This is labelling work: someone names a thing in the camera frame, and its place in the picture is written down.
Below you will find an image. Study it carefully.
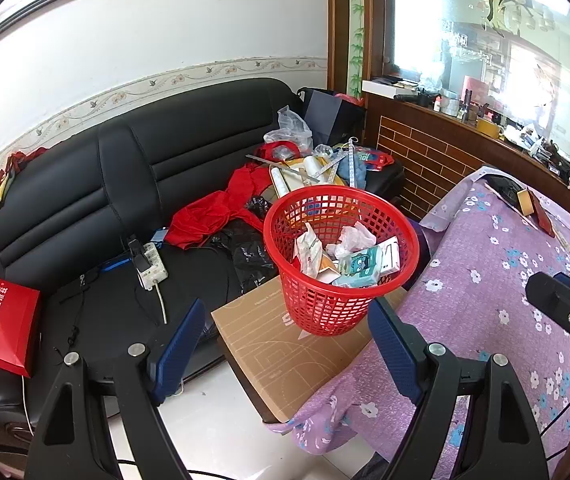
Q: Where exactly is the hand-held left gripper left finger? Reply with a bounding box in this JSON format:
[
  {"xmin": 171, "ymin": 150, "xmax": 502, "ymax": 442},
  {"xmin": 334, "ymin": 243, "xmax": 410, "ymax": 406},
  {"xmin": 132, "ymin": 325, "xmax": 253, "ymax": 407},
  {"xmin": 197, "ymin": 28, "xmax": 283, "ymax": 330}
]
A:
[{"xmin": 25, "ymin": 297, "xmax": 207, "ymax": 480}]

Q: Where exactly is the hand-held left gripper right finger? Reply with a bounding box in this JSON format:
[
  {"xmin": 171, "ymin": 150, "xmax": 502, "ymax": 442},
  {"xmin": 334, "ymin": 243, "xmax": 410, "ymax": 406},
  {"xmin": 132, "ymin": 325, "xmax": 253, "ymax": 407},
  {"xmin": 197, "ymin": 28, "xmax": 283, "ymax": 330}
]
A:
[{"xmin": 366, "ymin": 297, "xmax": 550, "ymax": 480}]

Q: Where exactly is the red plastic mesh basket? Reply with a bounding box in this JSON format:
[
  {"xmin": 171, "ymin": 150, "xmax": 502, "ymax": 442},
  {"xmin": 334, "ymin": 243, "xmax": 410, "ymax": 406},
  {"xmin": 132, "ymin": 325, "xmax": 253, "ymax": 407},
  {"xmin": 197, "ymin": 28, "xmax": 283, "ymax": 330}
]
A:
[{"xmin": 263, "ymin": 186, "xmax": 420, "ymax": 337}]

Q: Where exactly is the tissue pack with cartoon print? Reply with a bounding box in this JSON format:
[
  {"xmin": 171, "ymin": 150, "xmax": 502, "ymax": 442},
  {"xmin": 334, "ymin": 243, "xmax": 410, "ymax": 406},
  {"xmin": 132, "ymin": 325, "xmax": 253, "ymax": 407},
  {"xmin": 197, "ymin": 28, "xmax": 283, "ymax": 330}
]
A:
[{"xmin": 332, "ymin": 247, "xmax": 383, "ymax": 288}]

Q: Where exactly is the white medicine box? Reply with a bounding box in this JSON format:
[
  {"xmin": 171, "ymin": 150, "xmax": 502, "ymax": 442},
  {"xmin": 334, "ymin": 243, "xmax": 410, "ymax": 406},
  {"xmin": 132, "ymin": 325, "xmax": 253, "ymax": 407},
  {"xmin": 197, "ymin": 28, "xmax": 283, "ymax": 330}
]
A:
[{"xmin": 377, "ymin": 239, "xmax": 401, "ymax": 274}]

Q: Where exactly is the orange medicine box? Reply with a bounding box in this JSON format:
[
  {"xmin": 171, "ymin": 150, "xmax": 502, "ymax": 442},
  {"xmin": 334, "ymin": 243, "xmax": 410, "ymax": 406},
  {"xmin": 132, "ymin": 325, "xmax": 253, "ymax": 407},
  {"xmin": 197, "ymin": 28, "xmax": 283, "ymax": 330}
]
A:
[{"xmin": 315, "ymin": 254, "xmax": 341, "ymax": 286}]

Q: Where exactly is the clear plastic wrapper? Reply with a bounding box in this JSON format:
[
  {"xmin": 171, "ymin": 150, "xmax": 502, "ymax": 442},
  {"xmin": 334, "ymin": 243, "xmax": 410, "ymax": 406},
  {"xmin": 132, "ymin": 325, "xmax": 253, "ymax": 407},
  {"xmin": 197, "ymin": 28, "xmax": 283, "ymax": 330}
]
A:
[{"xmin": 325, "ymin": 222, "xmax": 378, "ymax": 261}]

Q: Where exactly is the white paper bag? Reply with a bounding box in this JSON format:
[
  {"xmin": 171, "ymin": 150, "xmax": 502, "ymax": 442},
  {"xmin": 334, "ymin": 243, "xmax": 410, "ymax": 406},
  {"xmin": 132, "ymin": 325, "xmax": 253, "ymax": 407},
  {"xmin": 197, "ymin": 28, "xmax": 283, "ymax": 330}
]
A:
[{"xmin": 292, "ymin": 222, "xmax": 324, "ymax": 278}]

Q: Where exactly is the white power strip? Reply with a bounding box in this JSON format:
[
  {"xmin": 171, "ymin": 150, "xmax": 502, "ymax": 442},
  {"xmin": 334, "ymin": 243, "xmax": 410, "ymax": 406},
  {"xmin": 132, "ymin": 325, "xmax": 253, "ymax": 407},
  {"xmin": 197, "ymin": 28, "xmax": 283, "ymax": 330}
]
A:
[{"xmin": 136, "ymin": 242, "xmax": 170, "ymax": 291}]

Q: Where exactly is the purple floral tablecloth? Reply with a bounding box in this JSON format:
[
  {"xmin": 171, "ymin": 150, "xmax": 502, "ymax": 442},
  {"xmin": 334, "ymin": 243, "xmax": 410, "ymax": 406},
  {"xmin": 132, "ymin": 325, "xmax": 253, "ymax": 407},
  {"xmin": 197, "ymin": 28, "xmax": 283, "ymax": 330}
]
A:
[{"xmin": 290, "ymin": 165, "xmax": 570, "ymax": 480}]

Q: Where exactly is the brown cardboard box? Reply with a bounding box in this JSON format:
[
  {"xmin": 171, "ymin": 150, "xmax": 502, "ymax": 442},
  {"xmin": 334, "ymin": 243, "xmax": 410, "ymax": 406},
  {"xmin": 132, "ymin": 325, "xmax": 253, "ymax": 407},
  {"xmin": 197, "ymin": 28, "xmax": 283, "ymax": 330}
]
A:
[{"xmin": 211, "ymin": 272, "xmax": 408, "ymax": 423}]

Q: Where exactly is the red foil packet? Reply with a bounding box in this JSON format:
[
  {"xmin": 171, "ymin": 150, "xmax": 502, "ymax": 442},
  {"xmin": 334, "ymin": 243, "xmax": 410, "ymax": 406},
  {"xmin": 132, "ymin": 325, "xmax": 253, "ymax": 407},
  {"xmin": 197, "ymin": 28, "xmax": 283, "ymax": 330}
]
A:
[{"xmin": 528, "ymin": 187, "xmax": 559, "ymax": 237}]

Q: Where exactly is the black charger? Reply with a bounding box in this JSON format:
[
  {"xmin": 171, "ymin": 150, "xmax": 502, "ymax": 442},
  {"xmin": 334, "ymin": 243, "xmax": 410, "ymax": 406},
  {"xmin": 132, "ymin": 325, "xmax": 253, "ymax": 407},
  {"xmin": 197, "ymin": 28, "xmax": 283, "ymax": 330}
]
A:
[{"xmin": 127, "ymin": 237, "xmax": 147, "ymax": 274}]

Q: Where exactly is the black plastic bag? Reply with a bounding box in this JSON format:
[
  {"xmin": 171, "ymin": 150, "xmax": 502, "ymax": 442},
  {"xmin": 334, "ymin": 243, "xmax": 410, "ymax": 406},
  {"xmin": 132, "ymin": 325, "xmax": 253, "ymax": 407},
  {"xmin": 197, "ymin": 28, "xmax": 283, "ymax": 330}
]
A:
[{"xmin": 210, "ymin": 197, "xmax": 278, "ymax": 293}]

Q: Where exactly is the black pouch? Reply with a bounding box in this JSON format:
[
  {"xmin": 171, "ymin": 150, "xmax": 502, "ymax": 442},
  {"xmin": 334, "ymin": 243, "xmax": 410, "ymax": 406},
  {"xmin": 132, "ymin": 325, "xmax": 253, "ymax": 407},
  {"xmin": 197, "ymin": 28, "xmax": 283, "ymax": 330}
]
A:
[{"xmin": 485, "ymin": 175, "xmax": 523, "ymax": 203}]

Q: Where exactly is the red paper bag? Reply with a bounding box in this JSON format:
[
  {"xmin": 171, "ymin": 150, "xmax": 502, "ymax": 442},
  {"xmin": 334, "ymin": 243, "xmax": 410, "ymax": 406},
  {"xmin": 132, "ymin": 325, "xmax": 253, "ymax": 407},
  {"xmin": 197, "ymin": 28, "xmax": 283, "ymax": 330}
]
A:
[{"xmin": 0, "ymin": 274, "xmax": 42, "ymax": 378}]

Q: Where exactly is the black leather sofa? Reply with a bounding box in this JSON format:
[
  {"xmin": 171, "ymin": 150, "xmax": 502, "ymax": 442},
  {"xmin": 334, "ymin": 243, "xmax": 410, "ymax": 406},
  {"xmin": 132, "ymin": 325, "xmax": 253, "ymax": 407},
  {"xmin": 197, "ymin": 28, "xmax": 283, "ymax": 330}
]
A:
[{"xmin": 0, "ymin": 77, "xmax": 406, "ymax": 441}]

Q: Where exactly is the blue cloth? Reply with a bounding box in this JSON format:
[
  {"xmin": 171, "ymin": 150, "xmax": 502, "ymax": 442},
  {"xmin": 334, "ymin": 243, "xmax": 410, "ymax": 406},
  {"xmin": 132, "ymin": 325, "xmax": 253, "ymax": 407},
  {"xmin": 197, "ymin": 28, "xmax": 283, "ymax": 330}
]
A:
[{"xmin": 340, "ymin": 152, "xmax": 369, "ymax": 189}]

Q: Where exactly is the wooden brick-pattern counter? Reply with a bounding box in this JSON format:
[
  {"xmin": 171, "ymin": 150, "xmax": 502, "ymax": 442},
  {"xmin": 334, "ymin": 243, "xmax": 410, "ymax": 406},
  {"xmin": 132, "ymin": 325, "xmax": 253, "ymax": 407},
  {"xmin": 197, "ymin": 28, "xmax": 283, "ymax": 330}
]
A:
[{"xmin": 362, "ymin": 79, "xmax": 570, "ymax": 221}]

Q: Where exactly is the red and white box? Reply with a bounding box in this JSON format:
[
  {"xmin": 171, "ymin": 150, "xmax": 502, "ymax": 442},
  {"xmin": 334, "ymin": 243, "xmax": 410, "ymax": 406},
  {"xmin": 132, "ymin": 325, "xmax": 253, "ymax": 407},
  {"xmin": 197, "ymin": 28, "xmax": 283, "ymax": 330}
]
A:
[{"xmin": 460, "ymin": 76, "xmax": 491, "ymax": 107}]

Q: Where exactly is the red and yellow cloth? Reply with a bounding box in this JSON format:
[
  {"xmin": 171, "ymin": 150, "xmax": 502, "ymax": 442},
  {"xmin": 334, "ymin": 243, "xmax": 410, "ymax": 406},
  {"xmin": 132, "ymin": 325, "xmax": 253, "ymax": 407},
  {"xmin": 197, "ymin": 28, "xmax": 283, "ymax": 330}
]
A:
[{"xmin": 0, "ymin": 147, "xmax": 48, "ymax": 216}]

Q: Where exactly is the clear plastic bag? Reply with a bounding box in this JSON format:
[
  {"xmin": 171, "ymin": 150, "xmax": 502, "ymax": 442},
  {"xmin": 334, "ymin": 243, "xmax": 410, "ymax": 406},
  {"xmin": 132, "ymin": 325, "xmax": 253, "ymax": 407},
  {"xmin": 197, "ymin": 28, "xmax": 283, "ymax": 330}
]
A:
[{"xmin": 264, "ymin": 106, "xmax": 313, "ymax": 153}]

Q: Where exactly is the ceiling lamp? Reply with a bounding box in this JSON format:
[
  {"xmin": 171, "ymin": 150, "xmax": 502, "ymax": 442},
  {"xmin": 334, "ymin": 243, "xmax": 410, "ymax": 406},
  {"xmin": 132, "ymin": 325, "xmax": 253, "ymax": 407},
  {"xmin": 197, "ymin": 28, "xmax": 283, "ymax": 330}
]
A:
[{"xmin": 480, "ymin": 0, "xmax": 556, "ymax": 36}]

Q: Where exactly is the white cable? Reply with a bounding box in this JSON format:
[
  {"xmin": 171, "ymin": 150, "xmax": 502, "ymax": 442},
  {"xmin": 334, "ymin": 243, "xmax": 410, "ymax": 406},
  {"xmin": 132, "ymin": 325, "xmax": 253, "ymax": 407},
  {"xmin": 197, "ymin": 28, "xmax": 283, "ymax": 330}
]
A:
[{"xmin": 154, "ymin": 284, "xmax": 169, "ymax": 326}]

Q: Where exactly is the black cable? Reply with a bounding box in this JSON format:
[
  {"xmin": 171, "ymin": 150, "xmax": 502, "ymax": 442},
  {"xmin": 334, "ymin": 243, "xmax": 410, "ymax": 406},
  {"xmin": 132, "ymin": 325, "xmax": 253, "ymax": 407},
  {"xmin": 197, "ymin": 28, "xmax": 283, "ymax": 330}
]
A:
[{"xmin": 540, "ymin": 380, "xmax": 570, "ymax": 461}]

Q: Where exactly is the green bamboo wall sticker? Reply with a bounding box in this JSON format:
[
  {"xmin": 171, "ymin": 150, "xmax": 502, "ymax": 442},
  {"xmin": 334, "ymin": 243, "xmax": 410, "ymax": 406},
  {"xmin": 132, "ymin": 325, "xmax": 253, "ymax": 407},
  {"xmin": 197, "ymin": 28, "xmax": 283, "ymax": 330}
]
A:
[{"xmin": 347, "ymin": 0, "xmax": 367, "ymax": 100}]

